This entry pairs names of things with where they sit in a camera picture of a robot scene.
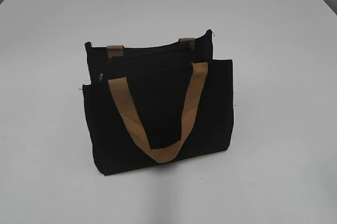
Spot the tan rear bag handle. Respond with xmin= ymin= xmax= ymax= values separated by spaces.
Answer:
xmin=106 ymin=38 xmax=196 ymax=59

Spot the black canvas tote bag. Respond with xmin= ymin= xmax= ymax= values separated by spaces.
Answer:
xmin=82 ymin=30 xmax=234 ymax=176

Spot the tan bag handle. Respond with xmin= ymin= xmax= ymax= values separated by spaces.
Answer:
xmin=108 ymin=63 xmax=208 ymax=163
xmin=106 ymin=38 xmax=196 ymax=59

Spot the tan front bag handle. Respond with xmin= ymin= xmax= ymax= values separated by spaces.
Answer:
xmin=108 ymin=63 xmax=208 ymax=163

